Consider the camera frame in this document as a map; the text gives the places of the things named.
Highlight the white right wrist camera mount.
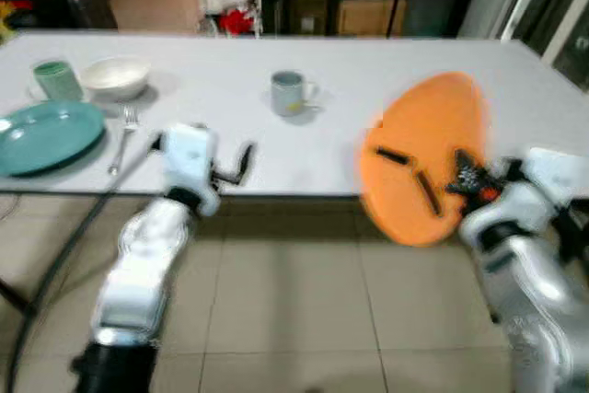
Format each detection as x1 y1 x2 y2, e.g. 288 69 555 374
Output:
460 146 588 245

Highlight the grey metal mug yellow sticker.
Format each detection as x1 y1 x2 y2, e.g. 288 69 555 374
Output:
270 71 320 118

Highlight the orange plate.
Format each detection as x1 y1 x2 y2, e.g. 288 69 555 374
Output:
359 71 489 247

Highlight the dark brown cardboard box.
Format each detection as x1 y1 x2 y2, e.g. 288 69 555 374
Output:
290 0 334 37

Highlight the white ceramic bowl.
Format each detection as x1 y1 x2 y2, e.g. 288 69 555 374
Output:
81 56 153 102

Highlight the silver fork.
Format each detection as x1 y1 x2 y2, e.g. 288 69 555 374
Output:
109 106 139 176

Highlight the green cup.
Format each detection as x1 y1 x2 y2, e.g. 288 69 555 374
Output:
32 60 84 102

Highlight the light tan cardboard box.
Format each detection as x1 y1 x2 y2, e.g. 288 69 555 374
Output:
336 0 406 37

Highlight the black metal table leg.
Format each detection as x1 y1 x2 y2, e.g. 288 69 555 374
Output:
0 278 33 318

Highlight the red white clothes pile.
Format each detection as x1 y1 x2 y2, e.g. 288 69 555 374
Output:
214 0 260 38

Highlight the white glass door cabinet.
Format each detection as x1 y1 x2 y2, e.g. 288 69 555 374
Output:
543 0 589 90

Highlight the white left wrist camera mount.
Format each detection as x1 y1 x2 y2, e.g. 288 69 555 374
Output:
162 122 220 199

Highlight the teal plate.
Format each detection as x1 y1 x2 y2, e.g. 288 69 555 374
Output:
0 100 107 178

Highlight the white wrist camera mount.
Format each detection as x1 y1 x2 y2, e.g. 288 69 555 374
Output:
162 122 220 199
460 146 588 245

